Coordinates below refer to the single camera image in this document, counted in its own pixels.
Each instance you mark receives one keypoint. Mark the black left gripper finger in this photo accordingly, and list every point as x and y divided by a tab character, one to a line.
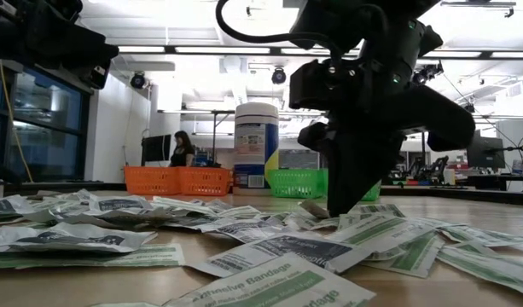
73	47
99	79

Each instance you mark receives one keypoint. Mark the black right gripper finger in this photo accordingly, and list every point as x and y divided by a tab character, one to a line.
449	123
340	170

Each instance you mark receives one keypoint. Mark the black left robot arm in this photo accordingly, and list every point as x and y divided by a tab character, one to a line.
13	6

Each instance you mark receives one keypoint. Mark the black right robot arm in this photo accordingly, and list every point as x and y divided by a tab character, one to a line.
350	17

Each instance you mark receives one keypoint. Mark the black background robot arm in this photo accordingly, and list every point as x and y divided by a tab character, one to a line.
436	168

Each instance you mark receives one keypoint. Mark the black desk monitor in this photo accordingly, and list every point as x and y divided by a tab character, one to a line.
489	153

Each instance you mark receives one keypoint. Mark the dark glass window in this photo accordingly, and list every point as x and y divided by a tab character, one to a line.
43	128

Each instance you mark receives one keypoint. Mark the white wipes canister blue label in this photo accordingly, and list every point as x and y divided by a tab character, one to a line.
257	149

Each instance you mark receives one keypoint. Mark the person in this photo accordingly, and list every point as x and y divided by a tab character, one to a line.
182	149

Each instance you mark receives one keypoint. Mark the orange plastic basket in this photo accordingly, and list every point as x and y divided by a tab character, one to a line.
205	182
150	181

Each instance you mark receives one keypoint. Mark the overhead light bar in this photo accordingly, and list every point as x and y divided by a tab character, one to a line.
222	50

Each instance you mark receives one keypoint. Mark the round white ceiling lamp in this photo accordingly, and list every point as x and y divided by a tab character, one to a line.
250	25

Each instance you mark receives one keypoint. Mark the black ceiling camera cluster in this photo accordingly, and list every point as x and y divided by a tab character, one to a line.
427	72

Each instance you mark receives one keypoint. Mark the black overhead camera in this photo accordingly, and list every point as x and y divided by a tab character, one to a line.
138	81
279	77

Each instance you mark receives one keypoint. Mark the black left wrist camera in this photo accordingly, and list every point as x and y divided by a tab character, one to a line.
62	8

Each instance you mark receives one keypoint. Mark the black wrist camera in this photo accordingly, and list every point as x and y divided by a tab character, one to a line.
62	8
325	85

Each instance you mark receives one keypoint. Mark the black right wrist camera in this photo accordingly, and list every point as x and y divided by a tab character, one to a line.
325	85

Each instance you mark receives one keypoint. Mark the black wall monitor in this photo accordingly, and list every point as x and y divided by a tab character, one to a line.
156	148

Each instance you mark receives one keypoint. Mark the black aluminium rig frame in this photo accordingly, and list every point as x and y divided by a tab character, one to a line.
73	186

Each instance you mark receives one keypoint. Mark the black background frame stand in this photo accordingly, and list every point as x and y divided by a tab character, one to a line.
214	136

